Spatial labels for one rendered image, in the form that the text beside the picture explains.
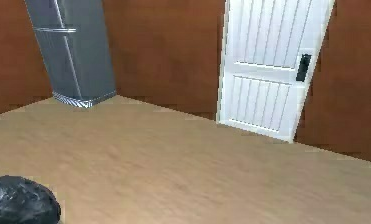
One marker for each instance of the white panelled room door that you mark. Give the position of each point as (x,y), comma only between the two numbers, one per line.
(266,66)

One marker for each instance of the grey metal fridge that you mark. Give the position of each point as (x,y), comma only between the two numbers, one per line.
(83,56)

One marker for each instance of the black rubbish bag bin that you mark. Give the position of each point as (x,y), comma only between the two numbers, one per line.
(19,201)

